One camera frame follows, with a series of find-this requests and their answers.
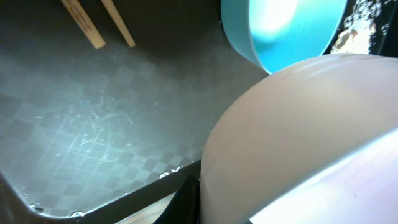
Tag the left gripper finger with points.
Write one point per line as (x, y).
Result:
(184, 207)

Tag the pink white bowl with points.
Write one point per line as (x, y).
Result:
(313, 143)

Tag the light blue bowl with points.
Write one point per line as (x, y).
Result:
(275, 34)

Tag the rice food waste pile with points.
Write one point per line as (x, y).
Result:
(357, 34)

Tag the black waste tray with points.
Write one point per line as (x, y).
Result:
(385, 31)

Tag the brown serving tray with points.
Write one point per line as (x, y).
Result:
(82, 127)

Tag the right bamboo chopstick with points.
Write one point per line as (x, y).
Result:
(117, 19)

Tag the bamboo chopstick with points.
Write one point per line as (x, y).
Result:
(117, 19)
(84, 22)

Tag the left bamboo chopstick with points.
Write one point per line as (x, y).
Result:
(84, 22)

